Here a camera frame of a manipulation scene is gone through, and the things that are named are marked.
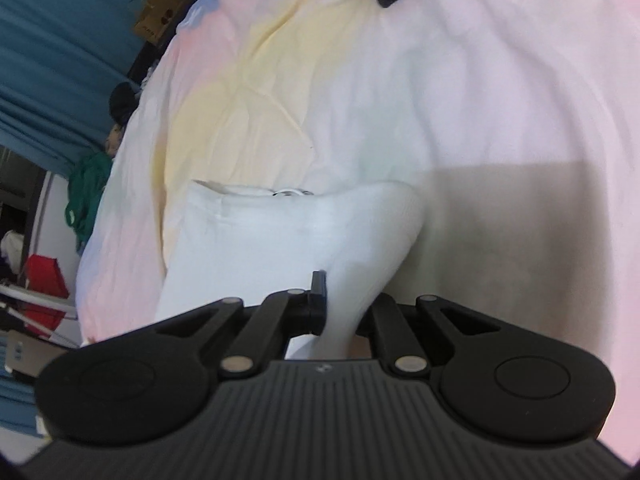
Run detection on brown paper bag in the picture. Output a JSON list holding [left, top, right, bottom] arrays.
[[132, 0, 189, 44]]

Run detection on white pants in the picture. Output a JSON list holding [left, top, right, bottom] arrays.
[[155, 179, 427, 361]]

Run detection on black sofa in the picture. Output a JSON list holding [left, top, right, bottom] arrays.
[[125, 0, 212, 86]]

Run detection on red garment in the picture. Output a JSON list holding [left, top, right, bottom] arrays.
[[22, 254, 71, 334]]

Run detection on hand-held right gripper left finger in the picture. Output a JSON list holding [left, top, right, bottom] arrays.
[[155, 270, 329, 379]]

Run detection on beige garment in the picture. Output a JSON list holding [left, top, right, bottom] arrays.
[[104, 125, 126, 157]]

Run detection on narrow blue curtain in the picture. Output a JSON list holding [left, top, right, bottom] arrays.
[[0, 374, 47, 443]]

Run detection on wide blue curtain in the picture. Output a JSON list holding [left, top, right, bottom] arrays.
[[0, 0, 190, 177]]

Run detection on pastel tie-dye blanket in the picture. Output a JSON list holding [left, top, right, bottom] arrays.
[[75, 0, 640, 466]]

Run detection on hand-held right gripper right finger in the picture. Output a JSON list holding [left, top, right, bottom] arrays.
[[356, 293, 502, 377]]

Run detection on green garment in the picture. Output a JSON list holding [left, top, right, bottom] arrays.
[[65, 152, 114, 254]]

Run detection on black jacket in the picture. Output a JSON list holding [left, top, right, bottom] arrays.
[[108, 81, 144, 126]]

